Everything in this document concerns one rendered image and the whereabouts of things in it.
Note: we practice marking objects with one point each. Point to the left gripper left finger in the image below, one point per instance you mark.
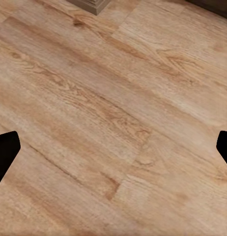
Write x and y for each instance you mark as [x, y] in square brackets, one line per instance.
[9, 148]

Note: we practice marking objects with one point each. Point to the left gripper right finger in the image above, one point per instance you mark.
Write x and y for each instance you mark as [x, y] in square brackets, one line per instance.
[222, 144]

